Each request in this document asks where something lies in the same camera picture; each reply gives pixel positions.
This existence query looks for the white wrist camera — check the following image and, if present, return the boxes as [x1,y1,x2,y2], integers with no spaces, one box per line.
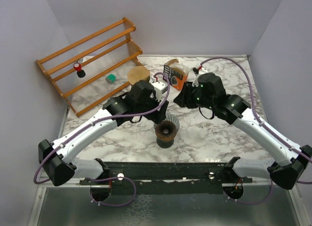
[192,67,208,87]
[151,77,168,101]

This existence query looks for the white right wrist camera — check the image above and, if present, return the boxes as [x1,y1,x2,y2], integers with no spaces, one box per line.
[192,67,208,87]

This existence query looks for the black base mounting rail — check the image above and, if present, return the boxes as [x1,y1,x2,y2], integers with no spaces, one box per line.
[79,159,252,199]

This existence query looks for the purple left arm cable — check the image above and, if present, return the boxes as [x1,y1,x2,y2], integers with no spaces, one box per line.
[33,72,171,207]

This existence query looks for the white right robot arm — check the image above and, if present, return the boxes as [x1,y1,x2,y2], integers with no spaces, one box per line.
[174,73,312,189]

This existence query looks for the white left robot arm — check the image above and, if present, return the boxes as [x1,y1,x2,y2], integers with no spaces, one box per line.
[38,80,169,187]

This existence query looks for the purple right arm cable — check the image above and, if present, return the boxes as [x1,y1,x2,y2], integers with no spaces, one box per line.
[198,56,312,205]

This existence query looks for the orange coffee filter box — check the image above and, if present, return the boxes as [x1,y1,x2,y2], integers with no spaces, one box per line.
[163,64,190,91]

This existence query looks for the round wooden dripper base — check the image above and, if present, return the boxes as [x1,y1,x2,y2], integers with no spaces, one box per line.
[156,133,176,142]

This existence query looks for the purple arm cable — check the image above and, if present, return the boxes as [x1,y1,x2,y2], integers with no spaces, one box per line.
[198,56,312,205]
[33,72,171,207]

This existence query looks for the grey carafe with red lid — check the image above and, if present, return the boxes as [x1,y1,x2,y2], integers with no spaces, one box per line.
[156,138,174,149]

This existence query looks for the brown paper coffee filter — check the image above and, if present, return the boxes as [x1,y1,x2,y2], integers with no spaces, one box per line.
[127,66,150,85]

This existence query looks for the brown filters in box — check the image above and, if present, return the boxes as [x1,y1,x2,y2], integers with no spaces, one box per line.
[165,58,186,75]

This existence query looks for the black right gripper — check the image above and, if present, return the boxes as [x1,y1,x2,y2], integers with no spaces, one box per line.
[174,81,215,110]

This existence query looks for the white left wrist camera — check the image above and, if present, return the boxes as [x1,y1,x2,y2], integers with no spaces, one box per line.
[151,77,168,101]

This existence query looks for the green small block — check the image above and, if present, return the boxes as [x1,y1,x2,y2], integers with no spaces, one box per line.
[105,74,116,83]

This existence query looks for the orange wooden shelf rack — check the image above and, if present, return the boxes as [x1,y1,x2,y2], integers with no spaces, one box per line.
[36,17,143,116]

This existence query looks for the red black stamp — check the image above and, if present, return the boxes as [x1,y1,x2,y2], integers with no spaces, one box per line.
[74,63,86,78]

